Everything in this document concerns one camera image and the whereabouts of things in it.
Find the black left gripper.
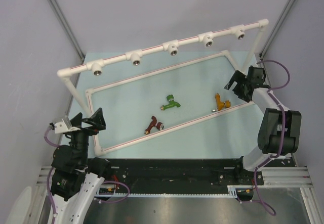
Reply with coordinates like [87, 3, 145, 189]
[69, 107, 105, 166]

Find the yellow water faucet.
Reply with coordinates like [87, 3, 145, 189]
[212, 93, 231, 112]

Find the white PVC pipe frame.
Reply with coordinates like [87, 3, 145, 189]
[57, 19, 268, 158]

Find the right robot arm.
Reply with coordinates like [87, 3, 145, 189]
[224, 66, 302, 184]

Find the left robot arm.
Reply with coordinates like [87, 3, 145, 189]
[47, 108, 112, 223]

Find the green water faucet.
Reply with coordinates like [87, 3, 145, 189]
[160, 95, 181, 111]

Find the dark red water faucet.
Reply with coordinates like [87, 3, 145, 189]
[144, 116, 164, 135]

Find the light blue table mat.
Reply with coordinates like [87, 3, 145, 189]
[92, 57, 263, 159]

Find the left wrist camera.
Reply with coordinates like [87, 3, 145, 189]
[50, 115, 72, 133]

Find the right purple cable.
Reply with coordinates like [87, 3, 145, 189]
[253, 60, 292, 216]

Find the purple cable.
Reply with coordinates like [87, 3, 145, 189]
[44, 127, 63, 149]
[253, 60, 292, 216]

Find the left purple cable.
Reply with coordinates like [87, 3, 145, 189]
[44, 127, 63, 149]

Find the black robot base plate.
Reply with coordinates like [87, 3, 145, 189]
[104, 159, 264, 195]

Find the aluminium frame post left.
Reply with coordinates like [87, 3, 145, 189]
[47, 0, 85, 62]

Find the aluminium frame post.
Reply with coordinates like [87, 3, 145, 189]
[259, 0, 297, 59]
[47, 0, 85, 62]

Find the aluminium frame post right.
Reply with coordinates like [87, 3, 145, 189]
[259, 0, 297, 59]

